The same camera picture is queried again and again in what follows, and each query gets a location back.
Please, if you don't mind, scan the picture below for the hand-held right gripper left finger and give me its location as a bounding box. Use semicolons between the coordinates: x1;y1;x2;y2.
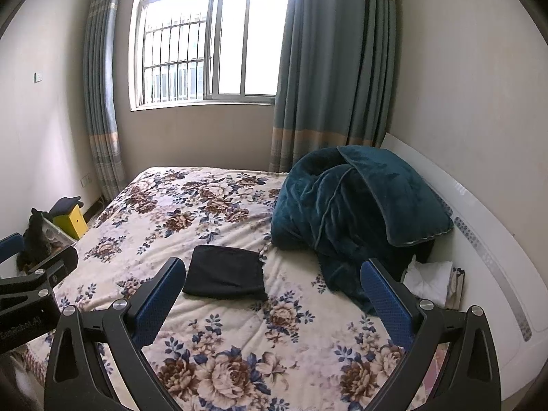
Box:
44;257;186;411

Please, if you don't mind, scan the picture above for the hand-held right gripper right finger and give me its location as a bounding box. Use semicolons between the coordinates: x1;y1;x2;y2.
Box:
360;258;502;411

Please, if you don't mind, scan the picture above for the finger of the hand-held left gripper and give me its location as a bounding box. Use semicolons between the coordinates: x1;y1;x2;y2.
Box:
0;246;80;298
0;233;25;267

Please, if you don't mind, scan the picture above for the black garment with grey stripes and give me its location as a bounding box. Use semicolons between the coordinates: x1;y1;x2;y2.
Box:
183;245;269;301

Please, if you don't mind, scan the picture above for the clear plastic box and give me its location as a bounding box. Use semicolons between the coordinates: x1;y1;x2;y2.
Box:
43;218;78;251

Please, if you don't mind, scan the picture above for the black bag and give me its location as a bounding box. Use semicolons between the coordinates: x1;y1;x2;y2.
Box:
16;208;56;272

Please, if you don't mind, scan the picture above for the yellow box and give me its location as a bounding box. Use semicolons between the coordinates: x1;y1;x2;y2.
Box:
52;204;88;240

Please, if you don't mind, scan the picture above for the white cloth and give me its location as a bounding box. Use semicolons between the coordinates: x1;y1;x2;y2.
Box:
403;256;453;306

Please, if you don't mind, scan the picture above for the dark cloth on yellow box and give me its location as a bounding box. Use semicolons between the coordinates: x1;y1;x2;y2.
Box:
48;196;83;215

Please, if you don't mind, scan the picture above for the small paper bag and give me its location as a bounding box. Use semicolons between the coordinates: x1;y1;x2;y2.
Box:
445;269;466;310

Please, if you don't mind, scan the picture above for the floral printed blanket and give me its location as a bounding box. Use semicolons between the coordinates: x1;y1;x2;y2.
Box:
23;167;433;411

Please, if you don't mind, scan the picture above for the teal plush duvet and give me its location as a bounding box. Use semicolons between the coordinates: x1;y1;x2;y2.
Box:
271;146;454;315

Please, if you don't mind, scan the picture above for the white headboard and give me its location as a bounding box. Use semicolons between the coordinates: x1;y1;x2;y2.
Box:
381;132;535;401

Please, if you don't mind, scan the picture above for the narrow teal curtain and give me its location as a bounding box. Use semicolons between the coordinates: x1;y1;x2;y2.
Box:
83;0;129;201

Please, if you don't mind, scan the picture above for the wide teal curtain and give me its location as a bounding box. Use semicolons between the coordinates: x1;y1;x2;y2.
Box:
269;0;397;174

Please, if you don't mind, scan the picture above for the window with metal bars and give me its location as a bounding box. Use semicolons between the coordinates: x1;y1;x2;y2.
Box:
129;0;296;112

